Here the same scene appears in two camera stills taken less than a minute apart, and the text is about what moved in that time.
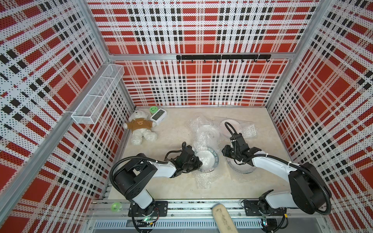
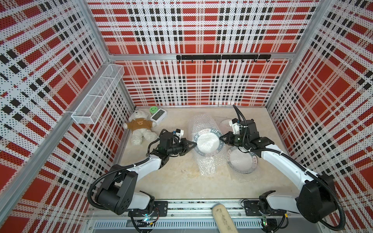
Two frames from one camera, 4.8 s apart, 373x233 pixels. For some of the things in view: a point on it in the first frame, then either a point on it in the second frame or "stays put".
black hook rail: (224, 57) stays put
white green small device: (159, 115) stays put
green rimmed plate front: (209, 157) → (208, 142)
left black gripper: (196, 166) → (184, 143)
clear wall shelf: (91, 108) stays put
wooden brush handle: (223, 221) stays put
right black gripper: (226, 148) → (228, 136)
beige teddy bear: (140, 125) stays put
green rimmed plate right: (245, 168) stays put
